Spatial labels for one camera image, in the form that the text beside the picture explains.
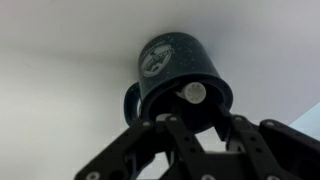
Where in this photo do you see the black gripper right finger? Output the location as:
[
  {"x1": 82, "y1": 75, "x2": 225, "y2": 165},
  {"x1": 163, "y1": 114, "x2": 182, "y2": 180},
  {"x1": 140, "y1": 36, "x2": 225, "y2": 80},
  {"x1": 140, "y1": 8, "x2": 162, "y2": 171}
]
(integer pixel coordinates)
[{"x1": 213, "y1": 102, "x2": 320, "y2": 180}]

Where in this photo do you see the dark blue speckled mug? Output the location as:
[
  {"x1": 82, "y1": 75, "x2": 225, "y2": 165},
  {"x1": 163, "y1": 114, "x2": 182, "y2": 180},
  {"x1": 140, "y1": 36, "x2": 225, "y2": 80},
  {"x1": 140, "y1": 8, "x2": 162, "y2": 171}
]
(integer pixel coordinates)
[{"x1": 123, "y1": 31, "x2": 234, "y2": 135}]

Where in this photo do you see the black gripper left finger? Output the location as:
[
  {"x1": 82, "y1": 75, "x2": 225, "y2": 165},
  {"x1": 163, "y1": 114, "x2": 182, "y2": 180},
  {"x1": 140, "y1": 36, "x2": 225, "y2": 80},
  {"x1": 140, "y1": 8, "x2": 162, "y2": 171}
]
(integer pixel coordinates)
[{"x1": 73, "y1": 113, "x2": 206, "y2": 180}]

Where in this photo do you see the marker with white end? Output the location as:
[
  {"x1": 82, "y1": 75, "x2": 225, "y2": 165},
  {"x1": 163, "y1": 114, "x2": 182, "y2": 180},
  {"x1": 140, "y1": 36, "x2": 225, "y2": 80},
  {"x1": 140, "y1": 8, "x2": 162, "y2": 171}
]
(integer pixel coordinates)
[{"x1": 174, "y1": 81, "x2": 208, "y2": 105}]

